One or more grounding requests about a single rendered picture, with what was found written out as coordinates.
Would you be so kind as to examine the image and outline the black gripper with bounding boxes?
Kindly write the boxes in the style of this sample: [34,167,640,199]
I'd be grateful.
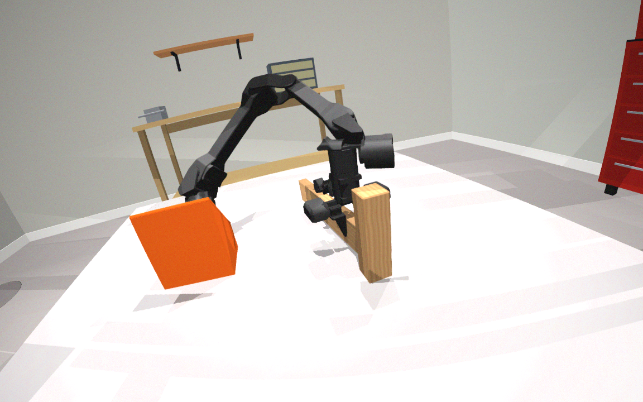
[303,168,362,237]

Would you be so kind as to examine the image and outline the wooden post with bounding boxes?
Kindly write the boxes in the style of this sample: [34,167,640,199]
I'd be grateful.
[352,183,392,283]

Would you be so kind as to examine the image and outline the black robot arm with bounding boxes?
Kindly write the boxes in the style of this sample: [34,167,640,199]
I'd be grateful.
[178,74,395,206]

